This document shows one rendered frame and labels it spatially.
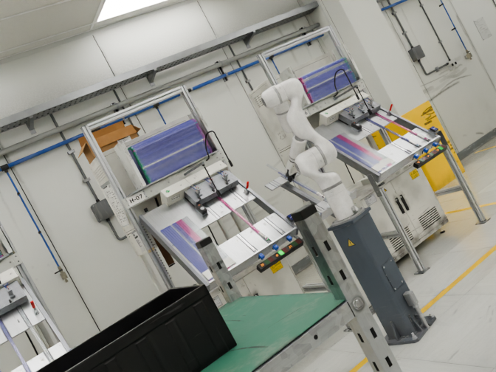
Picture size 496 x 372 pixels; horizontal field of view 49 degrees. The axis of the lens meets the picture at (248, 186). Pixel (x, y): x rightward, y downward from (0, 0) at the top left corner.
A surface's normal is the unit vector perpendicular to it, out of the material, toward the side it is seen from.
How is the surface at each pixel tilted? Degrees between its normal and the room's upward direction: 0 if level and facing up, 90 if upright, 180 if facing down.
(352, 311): 90
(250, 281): 90
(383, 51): 90
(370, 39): 90
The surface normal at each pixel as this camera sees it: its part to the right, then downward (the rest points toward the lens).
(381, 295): -0.65, 0.37
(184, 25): 0.43, -0.20
